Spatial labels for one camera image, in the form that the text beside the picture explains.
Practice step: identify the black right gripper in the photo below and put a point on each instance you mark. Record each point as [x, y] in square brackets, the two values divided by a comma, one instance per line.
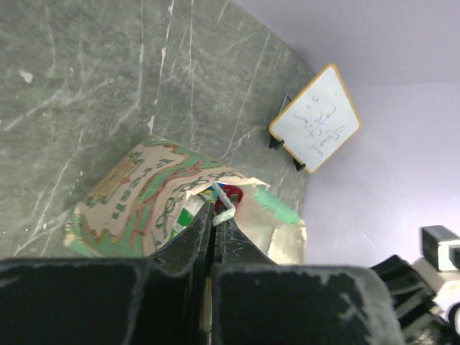
[413, 299]

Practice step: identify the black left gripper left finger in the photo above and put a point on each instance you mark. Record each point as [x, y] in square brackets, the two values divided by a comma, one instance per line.
[159, 299]

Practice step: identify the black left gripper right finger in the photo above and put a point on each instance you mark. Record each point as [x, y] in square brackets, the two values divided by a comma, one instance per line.
[255, 301]

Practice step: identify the green printed paper bag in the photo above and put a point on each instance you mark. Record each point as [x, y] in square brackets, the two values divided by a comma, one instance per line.
[131, 212]

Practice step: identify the green Fox's candy packet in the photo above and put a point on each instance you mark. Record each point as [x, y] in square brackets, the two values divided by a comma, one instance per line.
[191, 208]

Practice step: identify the purple Fox's candy packet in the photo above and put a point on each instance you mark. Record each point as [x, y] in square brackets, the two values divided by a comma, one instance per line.
[234, 193]

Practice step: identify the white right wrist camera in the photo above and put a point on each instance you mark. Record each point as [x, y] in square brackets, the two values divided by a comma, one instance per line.
[439, 264]

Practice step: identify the small whiteboard yellow frame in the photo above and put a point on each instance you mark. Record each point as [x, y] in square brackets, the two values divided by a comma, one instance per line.
[312, 126]

